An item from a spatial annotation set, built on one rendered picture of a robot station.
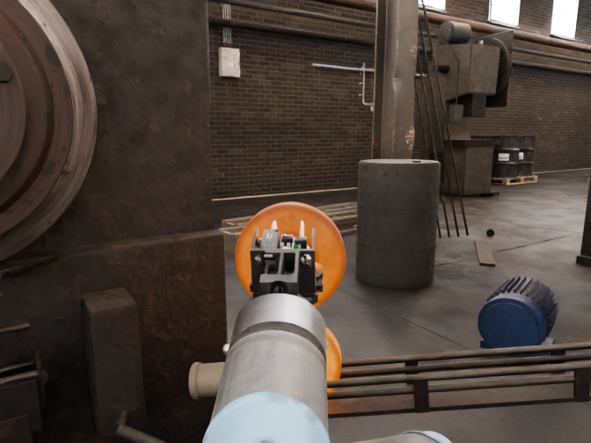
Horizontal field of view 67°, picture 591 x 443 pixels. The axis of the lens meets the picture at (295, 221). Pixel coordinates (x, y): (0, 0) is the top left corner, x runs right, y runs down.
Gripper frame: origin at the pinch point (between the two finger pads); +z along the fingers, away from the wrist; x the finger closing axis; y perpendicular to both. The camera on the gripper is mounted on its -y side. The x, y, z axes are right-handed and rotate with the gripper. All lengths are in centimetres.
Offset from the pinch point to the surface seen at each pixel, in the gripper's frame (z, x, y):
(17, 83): 0.5, 33.1, 22.4
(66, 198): 5.7, 34.1, 4.8
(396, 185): 225, -57, -84
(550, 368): -2.1, -39.7, -20.9
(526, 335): 106, -99, -109
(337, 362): -0.7, -7.0, -21.5
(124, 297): 6.8, 29.4, -14.5
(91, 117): 11.5, 30.2, 15.6
